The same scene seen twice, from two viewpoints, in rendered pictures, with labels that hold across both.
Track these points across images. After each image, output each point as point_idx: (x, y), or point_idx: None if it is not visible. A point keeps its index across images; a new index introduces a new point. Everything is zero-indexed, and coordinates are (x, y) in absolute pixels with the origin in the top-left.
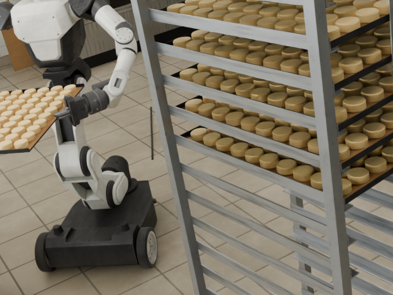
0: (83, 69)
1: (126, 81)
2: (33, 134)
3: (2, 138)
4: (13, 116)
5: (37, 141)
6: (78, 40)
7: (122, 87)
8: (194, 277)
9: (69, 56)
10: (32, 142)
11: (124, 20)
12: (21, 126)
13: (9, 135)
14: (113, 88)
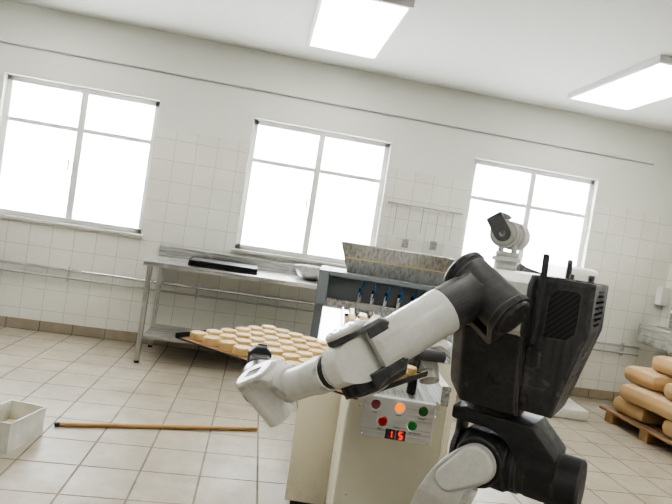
0: (523, 455)
1: (252, 378)
2: (206, 337)
3: (236, 335)
4: (296, 348)
5: (192, 342)
6: (492, 371)
7: (243, 380)
8: None
9: (455, 378)
10: (197, 342)
11: (396, 321)
12: (247, 341)
13: (233, 335)
14: (246, 372)
